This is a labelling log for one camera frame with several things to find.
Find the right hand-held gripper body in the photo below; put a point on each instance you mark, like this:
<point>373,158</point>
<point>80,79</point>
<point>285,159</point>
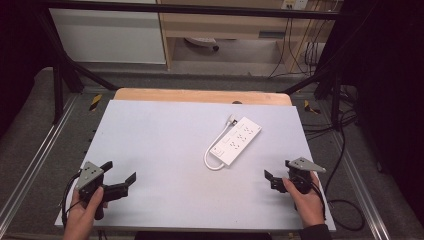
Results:
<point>304,164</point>

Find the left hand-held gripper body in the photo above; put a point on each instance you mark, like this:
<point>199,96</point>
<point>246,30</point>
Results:
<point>88,174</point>

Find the white power strip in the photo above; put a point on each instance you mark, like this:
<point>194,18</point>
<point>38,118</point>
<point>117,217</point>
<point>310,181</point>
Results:
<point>237,140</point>

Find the person's left hand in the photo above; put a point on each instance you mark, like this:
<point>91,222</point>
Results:
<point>82,213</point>

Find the person's right hand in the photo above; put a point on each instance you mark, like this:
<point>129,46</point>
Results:
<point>308,205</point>

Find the yellow black tape marker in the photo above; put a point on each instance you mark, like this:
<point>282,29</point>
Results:
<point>95,102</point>
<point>310,107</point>

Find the person's dark clothing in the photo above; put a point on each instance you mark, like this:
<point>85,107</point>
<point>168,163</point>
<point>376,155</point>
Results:
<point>203,236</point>

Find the wooden table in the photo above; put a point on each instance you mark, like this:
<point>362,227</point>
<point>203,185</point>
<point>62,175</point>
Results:
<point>186,96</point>

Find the dark curtain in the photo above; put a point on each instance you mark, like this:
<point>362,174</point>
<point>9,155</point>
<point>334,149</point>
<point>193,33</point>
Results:
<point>18,56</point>
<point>390,86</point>

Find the white cabinet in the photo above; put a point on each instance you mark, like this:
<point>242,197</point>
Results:
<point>110,36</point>

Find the white device with black end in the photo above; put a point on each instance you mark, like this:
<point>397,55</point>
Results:
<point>201,41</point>

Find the light wooden desk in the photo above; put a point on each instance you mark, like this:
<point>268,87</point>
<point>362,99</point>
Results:
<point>226,25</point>

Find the aluminium floor rail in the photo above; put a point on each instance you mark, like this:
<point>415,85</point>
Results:
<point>361,186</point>
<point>40,153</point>

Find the white wall socket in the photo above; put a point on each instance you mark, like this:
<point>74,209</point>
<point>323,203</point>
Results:
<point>294,4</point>

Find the black metal frame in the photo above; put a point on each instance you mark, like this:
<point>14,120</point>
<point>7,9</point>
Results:
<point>186,9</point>

